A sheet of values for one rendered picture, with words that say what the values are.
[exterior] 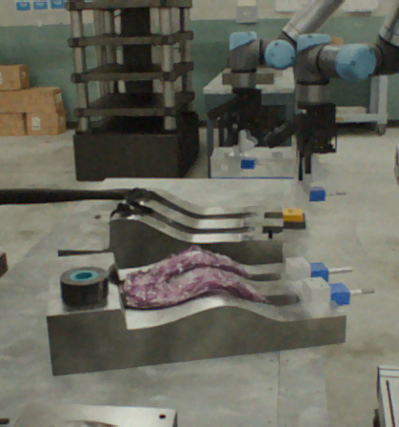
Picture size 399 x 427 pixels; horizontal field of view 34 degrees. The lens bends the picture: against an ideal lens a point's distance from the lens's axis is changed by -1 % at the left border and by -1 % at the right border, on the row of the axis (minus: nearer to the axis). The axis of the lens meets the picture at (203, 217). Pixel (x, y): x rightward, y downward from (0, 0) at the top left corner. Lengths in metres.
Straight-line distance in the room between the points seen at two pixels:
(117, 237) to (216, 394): 0.53
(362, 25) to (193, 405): 7.15
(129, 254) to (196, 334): 0.41
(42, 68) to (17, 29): 0.55
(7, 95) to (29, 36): 0.80
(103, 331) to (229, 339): 0.21
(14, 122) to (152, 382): 7.30
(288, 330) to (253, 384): 0.13
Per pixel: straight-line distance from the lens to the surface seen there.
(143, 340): 1.08
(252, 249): 1.40
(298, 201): 1.56
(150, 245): 1.42
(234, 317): 1.09
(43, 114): 8.10
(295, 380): 1.06
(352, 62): 1.41
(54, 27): 8.37
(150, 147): 5.46
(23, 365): 1.15
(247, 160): 1.90
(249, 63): 1.85
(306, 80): 1.50
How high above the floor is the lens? 1.35
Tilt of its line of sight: 17 degrees down
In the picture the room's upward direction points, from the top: 2 degrees counter-clockwise
